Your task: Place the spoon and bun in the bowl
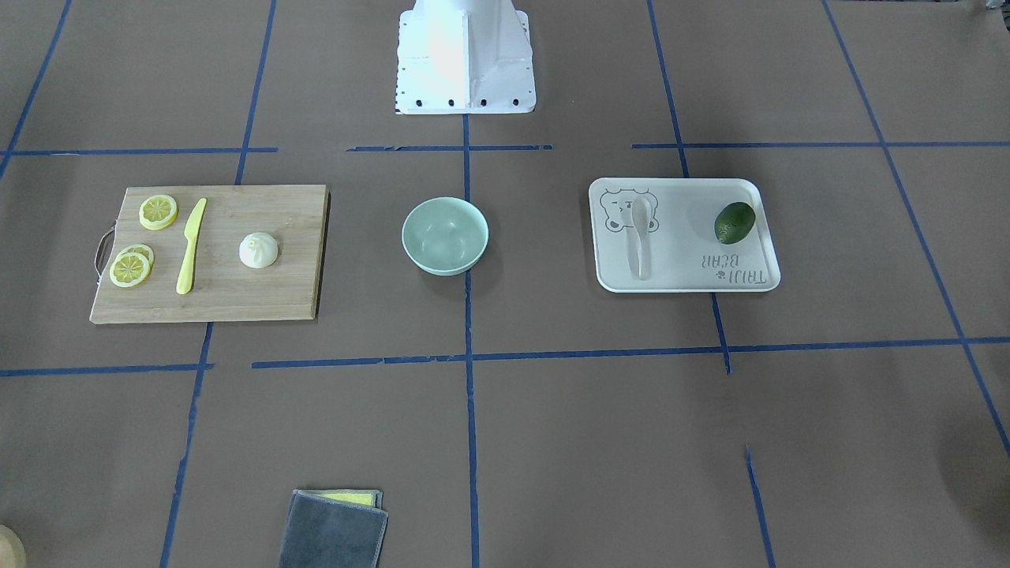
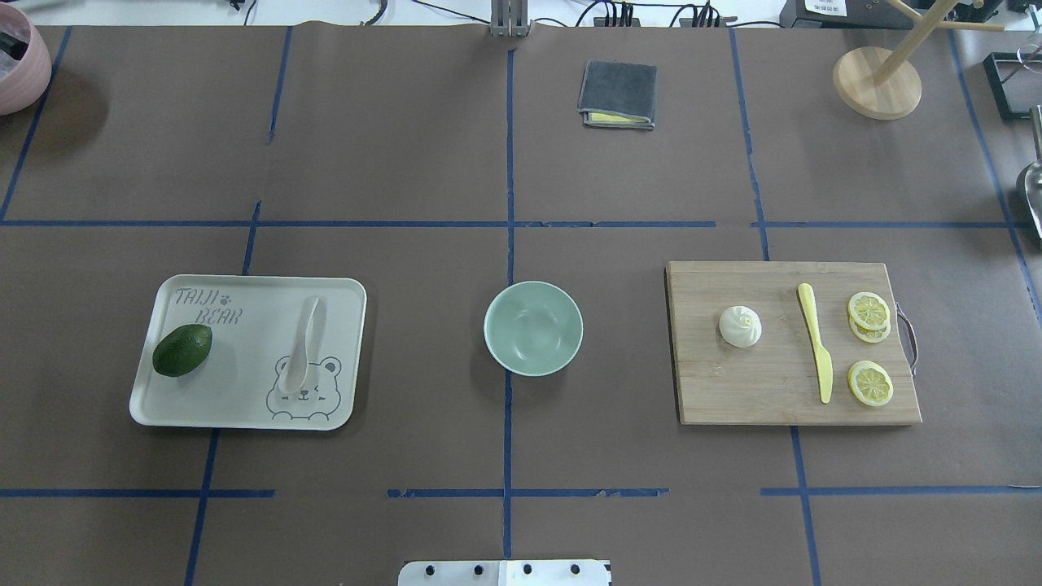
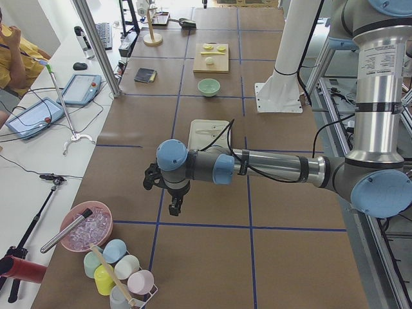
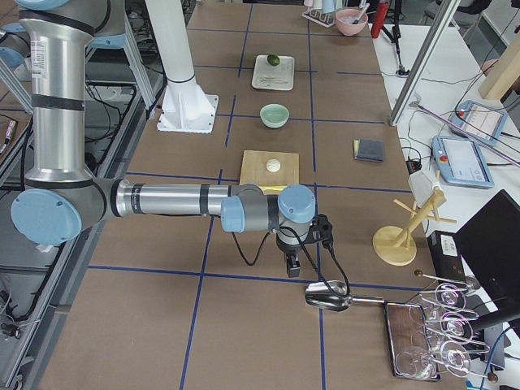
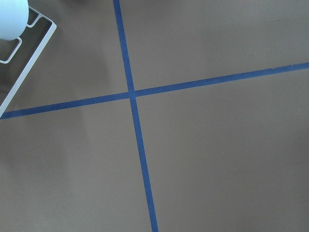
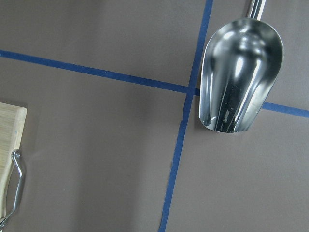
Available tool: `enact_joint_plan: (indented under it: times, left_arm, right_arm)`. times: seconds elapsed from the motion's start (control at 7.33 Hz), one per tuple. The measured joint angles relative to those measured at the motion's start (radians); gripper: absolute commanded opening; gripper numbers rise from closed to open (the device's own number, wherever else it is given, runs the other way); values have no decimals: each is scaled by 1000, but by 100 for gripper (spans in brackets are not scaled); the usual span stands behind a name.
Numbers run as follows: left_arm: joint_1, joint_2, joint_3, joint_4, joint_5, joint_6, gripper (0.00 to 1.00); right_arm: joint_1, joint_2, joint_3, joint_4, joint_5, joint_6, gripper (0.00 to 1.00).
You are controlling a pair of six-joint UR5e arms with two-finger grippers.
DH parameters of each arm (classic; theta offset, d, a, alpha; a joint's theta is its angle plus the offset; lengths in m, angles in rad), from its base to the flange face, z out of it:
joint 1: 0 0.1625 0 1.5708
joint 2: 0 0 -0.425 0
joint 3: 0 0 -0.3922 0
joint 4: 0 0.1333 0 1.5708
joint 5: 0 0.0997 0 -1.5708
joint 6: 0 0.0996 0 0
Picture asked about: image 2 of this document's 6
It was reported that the lower lemon slice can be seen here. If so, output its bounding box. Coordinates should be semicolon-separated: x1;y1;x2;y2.
846;361;894;408

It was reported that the green avocado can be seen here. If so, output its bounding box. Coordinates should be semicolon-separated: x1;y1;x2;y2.
151;324;212;379

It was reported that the white bear print tray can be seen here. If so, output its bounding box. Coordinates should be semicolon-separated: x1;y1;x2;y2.
128;274;367;431

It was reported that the black glass rack tray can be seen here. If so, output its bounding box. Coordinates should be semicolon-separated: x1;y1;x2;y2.
983;52;1041;121

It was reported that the wooden cutting board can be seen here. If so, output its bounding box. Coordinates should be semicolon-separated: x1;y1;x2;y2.
665;262;922;426

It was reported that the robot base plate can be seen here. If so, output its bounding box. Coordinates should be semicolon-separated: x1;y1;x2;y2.
397;558;613;585

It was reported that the white plastic spoon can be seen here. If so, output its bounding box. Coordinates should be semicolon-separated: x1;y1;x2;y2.
282;295;326;396

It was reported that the yellow plastic knife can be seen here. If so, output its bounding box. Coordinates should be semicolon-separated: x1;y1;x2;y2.
797;282;834;405

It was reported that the grey folded cloth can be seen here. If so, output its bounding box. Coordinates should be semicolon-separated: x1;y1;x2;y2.
577;60;658;130

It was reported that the wooden mug tree stand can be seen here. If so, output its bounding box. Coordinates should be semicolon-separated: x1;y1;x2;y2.
832;1;1004;121

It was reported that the white steamed bun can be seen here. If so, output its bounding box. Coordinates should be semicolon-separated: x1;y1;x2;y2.
718;306;763;348

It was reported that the aluminium frame post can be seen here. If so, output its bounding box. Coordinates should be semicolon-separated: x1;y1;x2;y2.
490;0;531;38

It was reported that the metal scoop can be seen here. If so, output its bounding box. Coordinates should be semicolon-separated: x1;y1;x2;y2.
1018;105;1042;240

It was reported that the light green bowl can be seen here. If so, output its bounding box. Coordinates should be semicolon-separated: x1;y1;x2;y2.
483;280;584;376

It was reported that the pink bowl with ice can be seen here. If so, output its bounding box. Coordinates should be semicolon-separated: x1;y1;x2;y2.
1;2;52;116

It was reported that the lemon slice under upper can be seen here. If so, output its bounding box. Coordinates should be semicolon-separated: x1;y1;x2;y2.
848;317;891;343

